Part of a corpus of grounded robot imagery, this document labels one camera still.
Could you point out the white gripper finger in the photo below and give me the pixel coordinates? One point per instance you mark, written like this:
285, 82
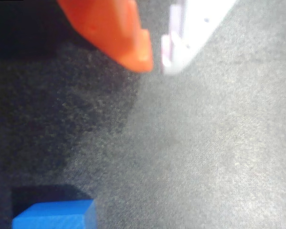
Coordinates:
193, 23

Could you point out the black felt mat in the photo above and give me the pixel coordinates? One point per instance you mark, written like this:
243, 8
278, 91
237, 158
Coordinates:
193, 155

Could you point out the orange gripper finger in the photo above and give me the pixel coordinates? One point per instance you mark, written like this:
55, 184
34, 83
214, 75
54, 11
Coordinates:
114, 28

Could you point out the blue cube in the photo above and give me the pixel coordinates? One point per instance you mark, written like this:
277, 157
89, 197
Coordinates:
54, 214

